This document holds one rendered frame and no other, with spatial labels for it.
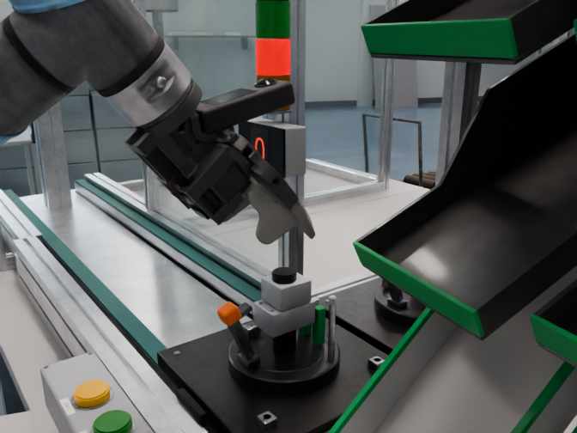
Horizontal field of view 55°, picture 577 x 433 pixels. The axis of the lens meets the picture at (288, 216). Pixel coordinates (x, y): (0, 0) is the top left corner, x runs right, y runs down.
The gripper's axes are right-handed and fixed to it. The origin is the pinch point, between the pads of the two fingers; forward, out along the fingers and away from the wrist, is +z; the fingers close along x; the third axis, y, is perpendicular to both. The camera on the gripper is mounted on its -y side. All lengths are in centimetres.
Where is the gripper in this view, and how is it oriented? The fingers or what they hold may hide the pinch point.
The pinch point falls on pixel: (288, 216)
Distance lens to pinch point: 64.8
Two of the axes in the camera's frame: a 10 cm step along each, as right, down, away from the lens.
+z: 5.2, 6.1, 5.9
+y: -6.2, 7.5, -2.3
